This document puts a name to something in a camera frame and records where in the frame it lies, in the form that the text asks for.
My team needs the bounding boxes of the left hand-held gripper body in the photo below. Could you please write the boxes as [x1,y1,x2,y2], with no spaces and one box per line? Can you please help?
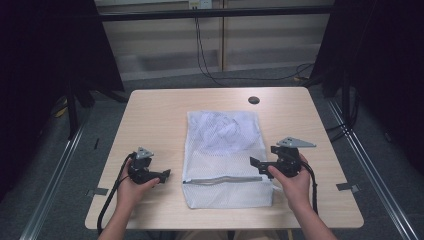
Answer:
[127,146,158,185]

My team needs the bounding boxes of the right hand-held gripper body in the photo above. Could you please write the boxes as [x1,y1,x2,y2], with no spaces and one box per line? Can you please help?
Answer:
[270,136,317,179]

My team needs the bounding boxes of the white mesh laundry bag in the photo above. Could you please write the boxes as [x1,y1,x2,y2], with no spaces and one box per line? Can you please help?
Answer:
[181,109,278,210]

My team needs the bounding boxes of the person's left hand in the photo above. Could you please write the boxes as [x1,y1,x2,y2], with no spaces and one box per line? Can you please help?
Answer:
[116,159,161,210]

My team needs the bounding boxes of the person's right hand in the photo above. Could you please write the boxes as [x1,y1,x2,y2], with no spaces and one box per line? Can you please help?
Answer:
[267,153,313,212]

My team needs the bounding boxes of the white cloth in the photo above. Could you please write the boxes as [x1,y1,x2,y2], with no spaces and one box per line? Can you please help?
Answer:
[195,111,260,152]

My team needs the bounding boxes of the grey tape strip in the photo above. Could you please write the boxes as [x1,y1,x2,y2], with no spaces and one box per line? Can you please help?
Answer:
[85,187,110,198]
[335,182,361,194]

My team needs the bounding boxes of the black metal stand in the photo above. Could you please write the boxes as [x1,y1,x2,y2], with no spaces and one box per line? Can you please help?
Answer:
[64,79,97,141]

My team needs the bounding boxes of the black curtain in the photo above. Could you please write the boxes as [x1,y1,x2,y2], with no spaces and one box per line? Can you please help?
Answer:
[0,0,126,203]
[309,0,424,176]

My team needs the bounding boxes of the black horizontal metal bar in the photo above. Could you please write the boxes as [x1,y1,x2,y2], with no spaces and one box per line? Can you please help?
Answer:
[98,5,335,23]

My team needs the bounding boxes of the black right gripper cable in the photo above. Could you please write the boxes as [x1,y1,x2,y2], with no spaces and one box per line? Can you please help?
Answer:
[299,160,320,215]

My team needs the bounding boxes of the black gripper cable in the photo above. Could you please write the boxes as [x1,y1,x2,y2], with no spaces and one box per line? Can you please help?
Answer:
[299,160,320,215]
[96,152,138,235]

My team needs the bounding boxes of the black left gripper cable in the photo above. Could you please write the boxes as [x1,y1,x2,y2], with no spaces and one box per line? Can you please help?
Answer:
[96,152,138,235]

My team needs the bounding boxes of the black floor cables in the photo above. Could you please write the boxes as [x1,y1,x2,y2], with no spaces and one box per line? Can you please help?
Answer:
[324,93,362,144]

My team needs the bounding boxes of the long black wall cable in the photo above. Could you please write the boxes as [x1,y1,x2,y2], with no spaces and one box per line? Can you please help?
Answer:
[194,16,316,88]

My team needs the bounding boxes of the metal floor rail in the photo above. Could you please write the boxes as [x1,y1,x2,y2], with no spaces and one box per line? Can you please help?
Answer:
[19,122,87,240]
[327,99,420,240]

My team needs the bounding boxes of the short black wall cable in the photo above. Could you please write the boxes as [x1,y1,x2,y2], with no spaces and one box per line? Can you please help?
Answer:
[195,16,207,76]

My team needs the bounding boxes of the white wall socket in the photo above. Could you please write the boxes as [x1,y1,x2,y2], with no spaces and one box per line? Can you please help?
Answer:
[188,0,214,10]

